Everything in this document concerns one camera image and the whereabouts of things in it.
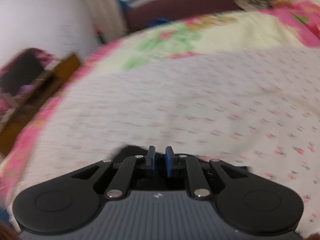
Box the beige curtain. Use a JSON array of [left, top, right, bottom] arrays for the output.
[[71, 0, 128, 42]]

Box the blue cloth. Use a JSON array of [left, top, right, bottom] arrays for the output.
[[149, 17, 173, 27]]

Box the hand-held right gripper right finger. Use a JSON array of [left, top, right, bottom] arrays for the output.
[[165, 146, 248, 200]]

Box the black television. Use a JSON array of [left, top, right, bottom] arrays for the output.
[[0, 49, 49, 97]]

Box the wooden cabinet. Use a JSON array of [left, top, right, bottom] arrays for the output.
[[0, 52, 82, 157]]

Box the floral bed sheet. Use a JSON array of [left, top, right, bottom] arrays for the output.
[[0, 0, 320, 238]]

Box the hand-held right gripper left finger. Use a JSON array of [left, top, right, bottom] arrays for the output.
[[71, 146, 156, 201]]

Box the maroon bench cushion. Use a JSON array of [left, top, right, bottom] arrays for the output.
[[125, 0, 244, 32]]

